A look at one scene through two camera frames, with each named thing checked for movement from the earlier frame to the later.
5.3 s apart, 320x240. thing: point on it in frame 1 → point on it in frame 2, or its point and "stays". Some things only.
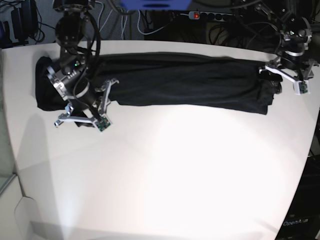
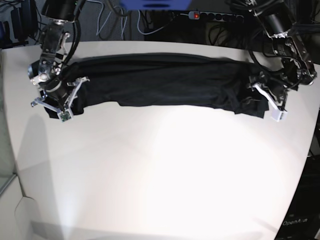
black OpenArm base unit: x=302 y=221 stays
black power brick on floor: x=25 y=21 stays
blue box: x=157 y=5 stays
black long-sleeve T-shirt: x=165 y=80 stays
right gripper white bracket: x=102 y=121 → x=67 y=114
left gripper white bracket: x=301 y=87 → x=277 y=115
